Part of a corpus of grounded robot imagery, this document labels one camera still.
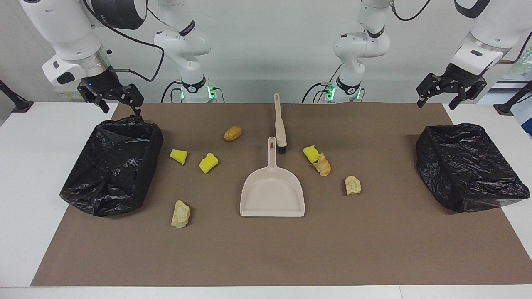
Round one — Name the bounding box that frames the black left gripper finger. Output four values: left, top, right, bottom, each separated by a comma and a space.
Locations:
416, 74, 443, 109
448, 84, 479, 111

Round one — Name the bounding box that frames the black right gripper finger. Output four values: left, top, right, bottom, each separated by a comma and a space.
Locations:
121, 84, 145, 116
85, 95, 111, 114

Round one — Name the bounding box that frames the pale croissant piece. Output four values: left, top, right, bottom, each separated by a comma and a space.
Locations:
345, 176, 362, 196

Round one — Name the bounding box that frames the pale bread chunk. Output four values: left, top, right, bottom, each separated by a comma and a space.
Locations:
171, 200, 191, 228

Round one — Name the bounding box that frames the orange striped croissant piece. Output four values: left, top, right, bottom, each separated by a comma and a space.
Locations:
313, 153, 332, 177

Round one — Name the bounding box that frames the beige plastic dustpan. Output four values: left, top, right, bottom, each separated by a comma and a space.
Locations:
240, 137, 305, 218

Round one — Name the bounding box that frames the black bag lined bin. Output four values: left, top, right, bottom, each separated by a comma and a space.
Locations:
416, 123, 530, 213
59, 115, 164, 217

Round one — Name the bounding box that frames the black clamp stand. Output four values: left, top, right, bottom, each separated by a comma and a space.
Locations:
493, 81, 532, 115
0, 80, 34, 113

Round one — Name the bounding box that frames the brown table mat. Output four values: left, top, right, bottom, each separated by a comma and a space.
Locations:
31, 103, 532, 287

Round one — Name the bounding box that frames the white wall socket box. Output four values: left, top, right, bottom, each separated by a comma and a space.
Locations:
55, 85, 84, 100

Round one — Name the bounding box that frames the black base power cable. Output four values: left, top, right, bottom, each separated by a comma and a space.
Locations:
161, 81, 183, 103
301, 82, 333, 103

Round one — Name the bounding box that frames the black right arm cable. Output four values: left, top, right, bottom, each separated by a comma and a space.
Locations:
82, 0, 165, 82

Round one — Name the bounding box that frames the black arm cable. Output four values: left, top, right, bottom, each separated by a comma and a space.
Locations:
82, 0, 165, 82
390, 0, 433, 22

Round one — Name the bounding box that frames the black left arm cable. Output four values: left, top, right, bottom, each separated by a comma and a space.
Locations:
390, 0, 433, 22

